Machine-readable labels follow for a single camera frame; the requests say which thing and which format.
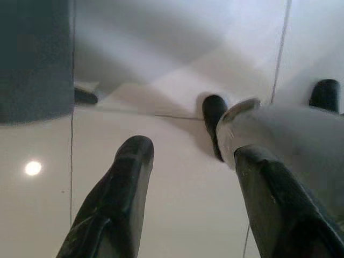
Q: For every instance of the dark grey upholstered ottoman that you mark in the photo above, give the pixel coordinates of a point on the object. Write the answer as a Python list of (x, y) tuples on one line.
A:
[(35, 67)]

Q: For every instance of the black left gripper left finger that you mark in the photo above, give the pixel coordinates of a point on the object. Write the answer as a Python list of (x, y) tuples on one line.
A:
[(115, 201)]

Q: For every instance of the silver robot leg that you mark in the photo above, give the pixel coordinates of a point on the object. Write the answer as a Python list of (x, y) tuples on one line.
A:
[(282, 129), (323, 94)]

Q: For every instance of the silver robot left leg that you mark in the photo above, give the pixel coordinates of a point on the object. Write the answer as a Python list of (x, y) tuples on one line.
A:
[(282, 129)]

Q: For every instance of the silver robot right leg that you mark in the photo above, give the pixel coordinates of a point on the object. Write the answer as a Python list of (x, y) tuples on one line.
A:
[(323, 94)]

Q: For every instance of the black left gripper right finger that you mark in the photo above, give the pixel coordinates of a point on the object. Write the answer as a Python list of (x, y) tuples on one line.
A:
[(282, 215)]

